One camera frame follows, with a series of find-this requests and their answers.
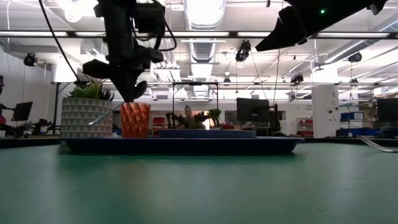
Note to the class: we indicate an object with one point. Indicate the person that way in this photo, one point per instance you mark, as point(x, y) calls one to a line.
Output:
point(188, 119)

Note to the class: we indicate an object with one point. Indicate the blue storage bin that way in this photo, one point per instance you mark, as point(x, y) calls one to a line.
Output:
point(351, 116)

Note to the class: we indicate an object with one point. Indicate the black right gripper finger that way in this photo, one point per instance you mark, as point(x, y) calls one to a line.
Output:
point(292, 42)
point(290, 25)

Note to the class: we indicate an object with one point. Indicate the succulent in triangle-patterned pot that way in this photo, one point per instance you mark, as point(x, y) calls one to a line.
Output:
point(81, 121)

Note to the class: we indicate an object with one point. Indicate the black overhead frame beam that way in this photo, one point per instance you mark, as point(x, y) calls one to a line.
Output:
point(233, 34)

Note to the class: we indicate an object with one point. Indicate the black hanging ceiling camera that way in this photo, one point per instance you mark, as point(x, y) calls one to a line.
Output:
point(243, 51)

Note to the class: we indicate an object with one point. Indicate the light blue round plate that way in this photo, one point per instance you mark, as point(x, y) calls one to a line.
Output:
point(205, 133)

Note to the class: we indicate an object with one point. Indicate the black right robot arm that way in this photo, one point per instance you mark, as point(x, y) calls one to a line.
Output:
point(363, 7)

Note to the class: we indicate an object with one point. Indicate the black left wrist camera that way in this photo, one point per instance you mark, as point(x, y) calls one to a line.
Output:
point(149, 17)

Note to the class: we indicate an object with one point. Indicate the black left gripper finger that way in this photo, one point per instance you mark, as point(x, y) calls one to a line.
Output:
point(141, 88)
point(126, 88)

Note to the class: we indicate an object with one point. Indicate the white square column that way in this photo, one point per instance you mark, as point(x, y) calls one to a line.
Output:
point(323, 109)

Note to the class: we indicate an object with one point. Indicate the dark blue plastic tray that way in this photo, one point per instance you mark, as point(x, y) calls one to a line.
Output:
point(186, 146)

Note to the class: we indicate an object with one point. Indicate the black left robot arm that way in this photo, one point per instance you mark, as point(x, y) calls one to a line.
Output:
point(118, 12)

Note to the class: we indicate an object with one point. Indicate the background black robot arm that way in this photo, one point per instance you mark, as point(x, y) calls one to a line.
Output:
point(172, 119)

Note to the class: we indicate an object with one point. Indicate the black background metal frame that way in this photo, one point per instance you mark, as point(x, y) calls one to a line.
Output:
point(195, 83)

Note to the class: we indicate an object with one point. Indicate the green table mat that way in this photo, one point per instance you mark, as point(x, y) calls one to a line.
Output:
point(199, 193)

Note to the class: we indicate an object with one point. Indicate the small green background plant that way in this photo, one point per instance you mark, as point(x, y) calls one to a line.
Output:
point(214, 113)

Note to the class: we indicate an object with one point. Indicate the red storage bin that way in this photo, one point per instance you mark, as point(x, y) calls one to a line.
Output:
point(305, 126)

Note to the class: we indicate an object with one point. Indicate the orange faceted plastic cup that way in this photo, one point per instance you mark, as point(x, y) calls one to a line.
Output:
point(133, 123)

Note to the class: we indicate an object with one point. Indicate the silver ventilation duct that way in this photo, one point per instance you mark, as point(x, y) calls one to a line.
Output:
point(203, 18)

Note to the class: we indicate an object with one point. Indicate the large black monitor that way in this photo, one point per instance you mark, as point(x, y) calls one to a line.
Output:
point(252, 110)

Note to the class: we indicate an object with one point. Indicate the black ceiling spotlight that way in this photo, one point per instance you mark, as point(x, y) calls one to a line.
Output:
point(297, 78)
point(355, 57)
point(30, 59)

